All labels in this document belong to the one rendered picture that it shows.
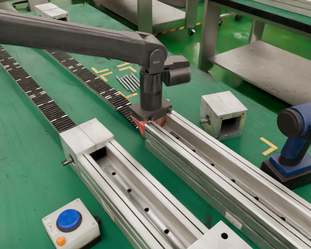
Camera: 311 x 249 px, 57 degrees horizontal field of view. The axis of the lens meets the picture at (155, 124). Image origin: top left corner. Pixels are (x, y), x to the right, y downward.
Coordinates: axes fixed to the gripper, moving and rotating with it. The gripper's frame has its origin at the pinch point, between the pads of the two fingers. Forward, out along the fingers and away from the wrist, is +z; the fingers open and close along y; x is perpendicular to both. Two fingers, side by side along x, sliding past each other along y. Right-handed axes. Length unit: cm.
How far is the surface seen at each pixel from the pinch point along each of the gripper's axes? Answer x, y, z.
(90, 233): -19.6, -29.7, -3.3
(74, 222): -17.3, -31.3, -5.8
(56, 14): 91, 13, -8
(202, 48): 103, 135, 47
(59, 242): -19.0, -35.1, -5.5
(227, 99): -10.2, 19.3, -8.3
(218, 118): -13.7, 11.7, -7.2
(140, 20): 195, 139, 49
